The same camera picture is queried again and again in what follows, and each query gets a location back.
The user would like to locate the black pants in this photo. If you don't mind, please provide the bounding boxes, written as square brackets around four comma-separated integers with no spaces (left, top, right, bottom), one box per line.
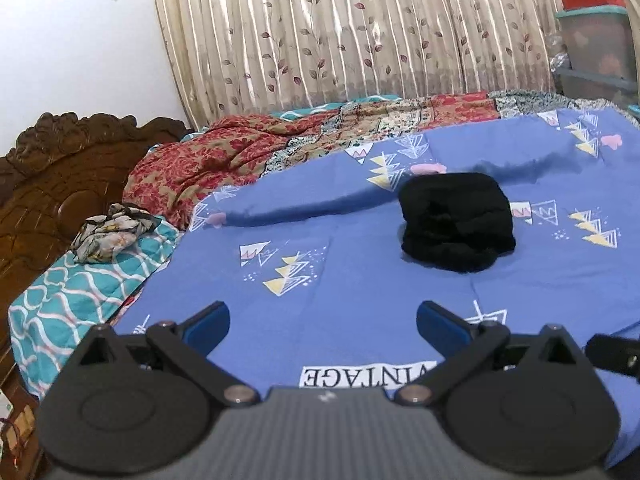
[398,172,516,273]

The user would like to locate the crumpled floral cloth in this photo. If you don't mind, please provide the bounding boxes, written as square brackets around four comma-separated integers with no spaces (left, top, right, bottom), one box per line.
[70,203,160,264]

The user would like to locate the teal white patterned pillow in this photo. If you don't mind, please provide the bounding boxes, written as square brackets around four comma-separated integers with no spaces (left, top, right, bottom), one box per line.
[8,220,182,399]

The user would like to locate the red floral quilt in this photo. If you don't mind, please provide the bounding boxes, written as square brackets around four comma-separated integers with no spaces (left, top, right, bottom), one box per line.
[122,91,566,230]

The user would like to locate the carved wooden headboard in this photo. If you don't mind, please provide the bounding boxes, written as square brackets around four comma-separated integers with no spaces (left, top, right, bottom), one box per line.
[0,112,191,480]

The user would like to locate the clear teal-lid storage bin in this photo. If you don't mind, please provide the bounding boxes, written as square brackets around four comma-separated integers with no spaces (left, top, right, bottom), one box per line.
[556,6,638,108]

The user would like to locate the beige leaf print curtain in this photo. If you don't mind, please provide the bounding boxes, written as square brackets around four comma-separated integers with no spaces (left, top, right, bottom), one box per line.
[155,0,562,127]

